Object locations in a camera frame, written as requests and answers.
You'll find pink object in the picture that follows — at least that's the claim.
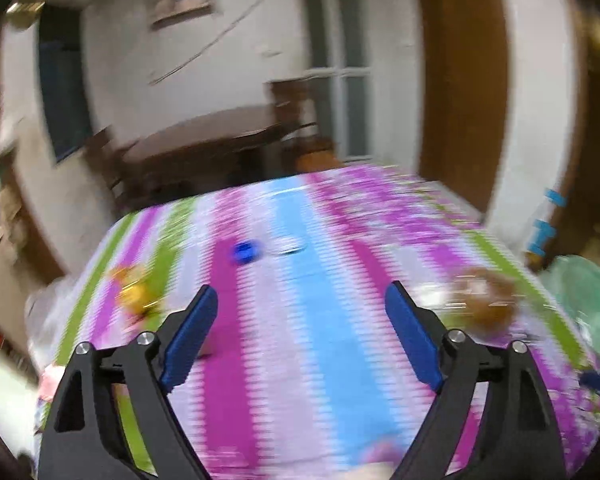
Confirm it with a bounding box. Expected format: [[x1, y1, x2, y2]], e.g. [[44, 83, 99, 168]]
[[39, 364, 66, 403]]

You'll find dark window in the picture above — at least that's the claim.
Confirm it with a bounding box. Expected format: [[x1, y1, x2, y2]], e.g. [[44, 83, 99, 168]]
[[37, 5, 93, 163]]

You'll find brown bread in plastic bag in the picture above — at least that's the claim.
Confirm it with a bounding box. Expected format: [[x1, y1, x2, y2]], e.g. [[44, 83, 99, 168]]
[[452, 267, 518, 328]]

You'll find carved wooden chair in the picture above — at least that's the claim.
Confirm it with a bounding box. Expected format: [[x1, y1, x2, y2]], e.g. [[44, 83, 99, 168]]
[[270, 77, 341, 171]]

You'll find plain wooden chair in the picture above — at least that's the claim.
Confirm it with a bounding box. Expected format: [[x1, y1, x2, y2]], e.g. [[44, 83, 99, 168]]
[[87, 127, 141, 211]]

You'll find wooden dining table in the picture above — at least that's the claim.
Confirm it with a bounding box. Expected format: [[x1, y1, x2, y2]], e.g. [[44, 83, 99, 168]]
[[122, 105, 288, 196]]

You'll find white plastic bag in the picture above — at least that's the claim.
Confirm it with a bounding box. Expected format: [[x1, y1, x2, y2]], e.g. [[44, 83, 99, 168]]
[[25, 277, 76, 366]]

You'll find yellow toy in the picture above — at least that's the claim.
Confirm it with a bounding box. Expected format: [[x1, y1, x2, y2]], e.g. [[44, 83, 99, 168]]
[[107, 265, 163, 321]]

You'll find floral striped tablecloth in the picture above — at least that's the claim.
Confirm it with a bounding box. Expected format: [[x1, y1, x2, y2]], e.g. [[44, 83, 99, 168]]
[[35, 162, 600, 480]]

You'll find bin with green liner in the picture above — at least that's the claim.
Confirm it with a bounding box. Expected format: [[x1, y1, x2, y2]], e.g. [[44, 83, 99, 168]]
[[545, 254, 600, 361]]

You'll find wooden door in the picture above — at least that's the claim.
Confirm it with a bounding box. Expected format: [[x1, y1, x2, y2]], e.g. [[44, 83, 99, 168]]
[[415, 0, 511, 221]]

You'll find wooden cabinet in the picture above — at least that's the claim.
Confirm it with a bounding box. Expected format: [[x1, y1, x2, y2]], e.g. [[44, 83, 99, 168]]
[[0, 125, 66, 311]]

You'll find clear plastic wrapper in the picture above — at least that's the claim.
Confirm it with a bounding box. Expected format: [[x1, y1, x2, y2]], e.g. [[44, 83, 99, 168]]
[[415, 282, 456, 311]]

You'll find round brass plate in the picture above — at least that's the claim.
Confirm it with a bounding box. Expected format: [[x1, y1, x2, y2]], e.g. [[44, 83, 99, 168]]
[[5, 0, 46, 28]]

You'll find wall cable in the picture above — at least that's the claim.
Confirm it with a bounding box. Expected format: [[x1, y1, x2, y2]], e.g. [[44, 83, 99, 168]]
[[150, 0, 291, 86]]

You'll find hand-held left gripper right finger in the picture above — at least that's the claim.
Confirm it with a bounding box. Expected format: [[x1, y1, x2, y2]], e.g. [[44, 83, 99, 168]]
[[384, 281, 568, 480]]

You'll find dark wooden door frame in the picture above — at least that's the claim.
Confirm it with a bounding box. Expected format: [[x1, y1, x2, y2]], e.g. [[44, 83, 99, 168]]
[[555, 0, 600, 271]]

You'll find white double door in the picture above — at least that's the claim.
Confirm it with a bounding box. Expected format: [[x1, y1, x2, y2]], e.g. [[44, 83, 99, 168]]
[[297, 0, 373, 161]]

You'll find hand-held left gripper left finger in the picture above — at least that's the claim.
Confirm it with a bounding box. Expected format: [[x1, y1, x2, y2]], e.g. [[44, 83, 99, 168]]
[[39, 284, 220, 480]]

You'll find small blue object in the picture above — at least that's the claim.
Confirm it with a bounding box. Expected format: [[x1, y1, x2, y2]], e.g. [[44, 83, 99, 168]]
[[229, 241, 263, 263]]

